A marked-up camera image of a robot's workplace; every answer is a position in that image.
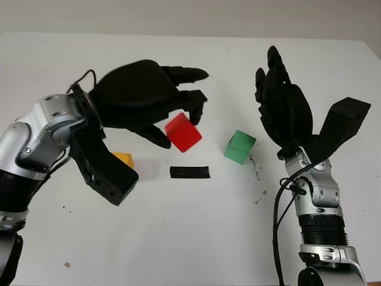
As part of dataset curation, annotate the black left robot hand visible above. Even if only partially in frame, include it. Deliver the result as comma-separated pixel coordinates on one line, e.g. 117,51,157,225
89,59,210,149

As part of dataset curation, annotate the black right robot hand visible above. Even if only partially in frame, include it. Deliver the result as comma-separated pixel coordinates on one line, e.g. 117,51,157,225
254,45,314,158

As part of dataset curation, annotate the green cube block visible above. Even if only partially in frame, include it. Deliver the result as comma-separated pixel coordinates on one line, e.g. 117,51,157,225
223,130,257,165

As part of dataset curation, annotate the red cube block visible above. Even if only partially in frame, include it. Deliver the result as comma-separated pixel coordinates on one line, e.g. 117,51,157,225
164,112,202,154

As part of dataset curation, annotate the yellow cube block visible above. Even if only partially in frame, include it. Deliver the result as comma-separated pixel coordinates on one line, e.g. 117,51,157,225
111,152,136,169

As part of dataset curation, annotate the black tape strip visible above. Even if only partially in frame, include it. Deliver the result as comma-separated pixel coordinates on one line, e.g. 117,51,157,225
170,166,211,181

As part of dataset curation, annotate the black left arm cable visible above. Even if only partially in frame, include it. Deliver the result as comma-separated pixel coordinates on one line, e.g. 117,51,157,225
68,69,99,92

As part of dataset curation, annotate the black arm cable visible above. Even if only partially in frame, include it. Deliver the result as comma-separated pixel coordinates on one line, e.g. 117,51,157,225
68,69,99,92
271,166,317,286

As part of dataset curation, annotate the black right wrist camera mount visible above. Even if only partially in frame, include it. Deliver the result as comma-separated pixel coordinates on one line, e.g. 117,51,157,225
305,97,372,165

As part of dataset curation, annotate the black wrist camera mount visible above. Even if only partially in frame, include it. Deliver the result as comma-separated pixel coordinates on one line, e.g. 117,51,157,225
305,97,372,165
68,119,140,207

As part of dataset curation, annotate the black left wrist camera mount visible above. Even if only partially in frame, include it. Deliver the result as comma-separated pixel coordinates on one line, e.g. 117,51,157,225
68,119,140,207

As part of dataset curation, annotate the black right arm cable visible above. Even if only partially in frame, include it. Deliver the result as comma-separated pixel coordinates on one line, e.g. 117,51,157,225
271,166,317,286

